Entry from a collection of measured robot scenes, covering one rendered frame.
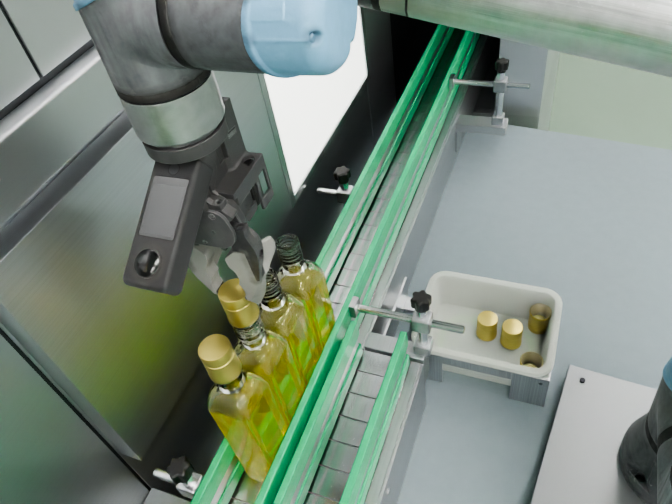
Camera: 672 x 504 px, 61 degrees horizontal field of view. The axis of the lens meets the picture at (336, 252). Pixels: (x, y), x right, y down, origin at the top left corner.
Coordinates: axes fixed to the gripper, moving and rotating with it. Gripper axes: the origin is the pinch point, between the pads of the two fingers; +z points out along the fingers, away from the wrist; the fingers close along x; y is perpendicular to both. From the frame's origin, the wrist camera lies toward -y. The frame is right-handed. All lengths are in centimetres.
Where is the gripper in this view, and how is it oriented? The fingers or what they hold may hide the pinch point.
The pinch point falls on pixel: (235, 296)
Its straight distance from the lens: 62.1
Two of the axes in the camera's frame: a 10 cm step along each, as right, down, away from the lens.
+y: 3.4, -7.1, 6.2
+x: -9.3, -1.5, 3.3
